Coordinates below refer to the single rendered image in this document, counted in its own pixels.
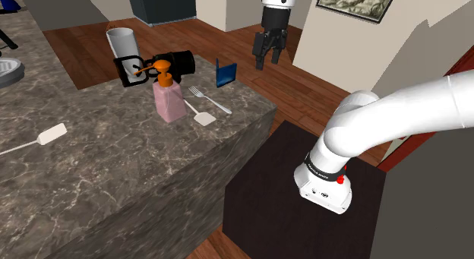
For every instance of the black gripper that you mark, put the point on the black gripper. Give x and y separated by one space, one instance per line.
274 19

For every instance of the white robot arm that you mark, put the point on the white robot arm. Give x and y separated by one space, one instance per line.
385 115

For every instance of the blue folded card holder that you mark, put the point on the blue folded card holder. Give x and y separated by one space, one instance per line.
224 74

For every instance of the silver fork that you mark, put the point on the silver fork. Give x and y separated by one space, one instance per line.
209 99

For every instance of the small white spatula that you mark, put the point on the small white spatula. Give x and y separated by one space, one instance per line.
201 116

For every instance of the pink soap dispenser orange pump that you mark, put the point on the pink soap dispenser orange pump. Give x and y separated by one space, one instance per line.
169 99

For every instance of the dark cabinet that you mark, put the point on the dark cabinet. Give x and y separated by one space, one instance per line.
163 6

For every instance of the white cylindrical trash bin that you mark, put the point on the white cylindrical trash bin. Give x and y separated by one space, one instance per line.
124 47

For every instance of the dark robot stand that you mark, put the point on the dark robot stand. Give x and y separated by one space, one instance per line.
281 206

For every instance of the marble kitchen island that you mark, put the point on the marble kitchen island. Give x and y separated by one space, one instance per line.
129 158

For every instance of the large white spatula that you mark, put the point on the large white spatula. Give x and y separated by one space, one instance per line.
50 135

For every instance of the grey round dish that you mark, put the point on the grey round dish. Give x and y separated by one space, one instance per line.
9 71

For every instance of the framed wall picture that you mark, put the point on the framed wall picture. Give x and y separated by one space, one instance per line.
355 3

